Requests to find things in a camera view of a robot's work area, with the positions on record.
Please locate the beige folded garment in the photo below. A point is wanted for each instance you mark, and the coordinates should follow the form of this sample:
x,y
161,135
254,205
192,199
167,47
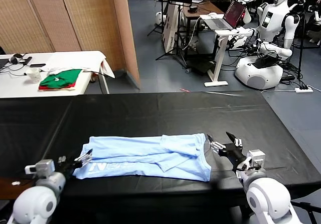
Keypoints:
x,y
70,89

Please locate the clear plastic cup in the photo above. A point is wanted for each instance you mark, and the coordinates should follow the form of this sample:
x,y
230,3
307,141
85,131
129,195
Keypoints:
x,y
34,75

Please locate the white humanoid robot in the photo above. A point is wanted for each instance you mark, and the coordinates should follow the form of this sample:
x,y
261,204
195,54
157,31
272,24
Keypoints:
x,y
270,20

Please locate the black power adapter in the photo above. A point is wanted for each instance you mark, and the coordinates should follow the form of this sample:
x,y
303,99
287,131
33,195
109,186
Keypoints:
x,y
288,77

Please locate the small black box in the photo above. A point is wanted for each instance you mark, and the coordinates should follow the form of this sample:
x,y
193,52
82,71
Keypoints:
x,y
192,9

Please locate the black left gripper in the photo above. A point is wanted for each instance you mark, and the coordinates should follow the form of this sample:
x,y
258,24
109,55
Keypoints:
x,y
64,166

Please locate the white leaning board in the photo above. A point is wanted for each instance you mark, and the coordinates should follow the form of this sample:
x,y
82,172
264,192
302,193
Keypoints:
x,y
170,25

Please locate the silver laptop red screen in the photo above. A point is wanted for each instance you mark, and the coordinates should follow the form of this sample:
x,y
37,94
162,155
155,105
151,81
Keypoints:
x,y
218,23

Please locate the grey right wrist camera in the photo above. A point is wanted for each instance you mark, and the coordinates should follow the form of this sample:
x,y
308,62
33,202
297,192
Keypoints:
x,y
256,160

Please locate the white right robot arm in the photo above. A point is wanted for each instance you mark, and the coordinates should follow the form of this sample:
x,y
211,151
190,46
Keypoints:
x,y
268,199

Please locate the white round device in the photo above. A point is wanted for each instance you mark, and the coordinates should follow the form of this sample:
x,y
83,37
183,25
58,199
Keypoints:
x,y
159,18

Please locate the black white headphones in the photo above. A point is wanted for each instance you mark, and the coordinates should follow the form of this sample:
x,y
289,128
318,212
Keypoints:
x,y
17,58

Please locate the brown wooden desk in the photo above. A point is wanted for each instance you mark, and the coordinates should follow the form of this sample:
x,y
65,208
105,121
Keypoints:
x,y
208,8

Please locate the white side table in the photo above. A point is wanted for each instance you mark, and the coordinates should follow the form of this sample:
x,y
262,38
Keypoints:
x,y
15,88

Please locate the light blue t-shirt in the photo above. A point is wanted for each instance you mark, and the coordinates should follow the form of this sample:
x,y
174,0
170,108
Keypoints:
x,y
140,158

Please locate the black handheld remote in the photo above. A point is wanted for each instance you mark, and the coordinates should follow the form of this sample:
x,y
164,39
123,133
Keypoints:
x,y
28,60

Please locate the green folded shirt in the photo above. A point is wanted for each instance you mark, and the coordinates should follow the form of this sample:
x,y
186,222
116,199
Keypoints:
x,y
60,78

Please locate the black light stand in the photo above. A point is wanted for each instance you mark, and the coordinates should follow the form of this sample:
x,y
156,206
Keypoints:
x,y
302,45

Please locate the black flat bag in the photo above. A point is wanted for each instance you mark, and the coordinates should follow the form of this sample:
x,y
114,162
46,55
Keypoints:
x,y
200,67

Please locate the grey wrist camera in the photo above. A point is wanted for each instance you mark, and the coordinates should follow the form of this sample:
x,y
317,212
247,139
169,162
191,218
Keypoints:
x,y
256,160
41,168

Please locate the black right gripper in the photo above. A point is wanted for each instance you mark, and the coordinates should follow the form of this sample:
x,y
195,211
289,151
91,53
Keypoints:
x,y
232,153

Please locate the red folded shirt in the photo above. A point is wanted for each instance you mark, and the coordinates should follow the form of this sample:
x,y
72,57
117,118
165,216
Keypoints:
x,y
71,85

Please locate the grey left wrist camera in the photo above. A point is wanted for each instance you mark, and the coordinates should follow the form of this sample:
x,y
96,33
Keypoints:
x,y
41,168

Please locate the wooden folding screen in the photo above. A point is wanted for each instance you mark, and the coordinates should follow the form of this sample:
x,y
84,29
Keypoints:
x,y
75,20

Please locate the dark grey laptop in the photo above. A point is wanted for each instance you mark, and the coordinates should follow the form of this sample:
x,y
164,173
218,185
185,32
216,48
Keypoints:
x,y
3,64

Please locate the black smartphone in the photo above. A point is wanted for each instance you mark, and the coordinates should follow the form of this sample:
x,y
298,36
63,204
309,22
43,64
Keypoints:
x,y
37,65

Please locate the black tripod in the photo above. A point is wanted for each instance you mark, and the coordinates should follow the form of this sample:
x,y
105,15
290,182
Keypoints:
x,y
161,13
178,33

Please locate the white power strip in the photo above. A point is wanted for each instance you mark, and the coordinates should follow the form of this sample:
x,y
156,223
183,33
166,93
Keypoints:
x,y
304,90

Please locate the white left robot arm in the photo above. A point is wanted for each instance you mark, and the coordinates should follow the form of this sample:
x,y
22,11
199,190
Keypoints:
x,y
32,204

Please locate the white draped cloth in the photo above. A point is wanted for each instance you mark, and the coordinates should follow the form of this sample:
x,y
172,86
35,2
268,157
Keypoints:
x,y
75,60

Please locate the white standing desk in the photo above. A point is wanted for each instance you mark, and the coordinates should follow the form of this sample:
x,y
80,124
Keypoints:
x,y
218,55

